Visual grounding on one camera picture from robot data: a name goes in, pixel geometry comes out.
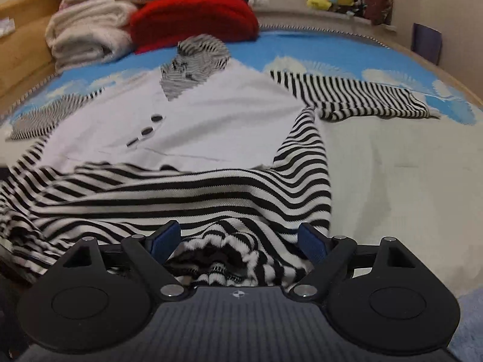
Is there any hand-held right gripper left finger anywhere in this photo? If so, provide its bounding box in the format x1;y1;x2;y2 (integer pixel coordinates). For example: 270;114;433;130
60;220;188;303

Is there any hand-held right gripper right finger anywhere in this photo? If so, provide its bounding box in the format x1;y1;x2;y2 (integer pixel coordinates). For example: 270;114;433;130
289;222;416;303

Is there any black white striped garment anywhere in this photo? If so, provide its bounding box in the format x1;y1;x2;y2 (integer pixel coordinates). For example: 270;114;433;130
0;34;441;288

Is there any light blue fluffy cloth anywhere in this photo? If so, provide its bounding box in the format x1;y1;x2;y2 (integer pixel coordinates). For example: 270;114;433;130
451;290;483;362

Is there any white fluffy folded blanket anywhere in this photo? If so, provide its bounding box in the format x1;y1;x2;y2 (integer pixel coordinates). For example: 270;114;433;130
44;0;138;73

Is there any white window sill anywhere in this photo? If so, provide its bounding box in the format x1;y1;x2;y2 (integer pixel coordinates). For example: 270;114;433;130
253;5;398;33

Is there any red folded blanket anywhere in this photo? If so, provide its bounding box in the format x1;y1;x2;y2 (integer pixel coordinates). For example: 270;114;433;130
129;0;260;54

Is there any purple board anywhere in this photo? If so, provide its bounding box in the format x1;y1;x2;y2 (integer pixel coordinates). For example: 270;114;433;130
411;23;443;66

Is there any wooden headboard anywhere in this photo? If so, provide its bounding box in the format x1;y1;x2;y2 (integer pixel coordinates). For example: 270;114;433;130
0;0;69;97

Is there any dark red pillow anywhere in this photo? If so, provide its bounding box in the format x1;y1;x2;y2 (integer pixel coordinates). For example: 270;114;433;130
363;0;394;26

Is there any wooden bed frame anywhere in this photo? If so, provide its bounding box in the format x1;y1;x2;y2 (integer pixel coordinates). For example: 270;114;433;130
377;36;483;108

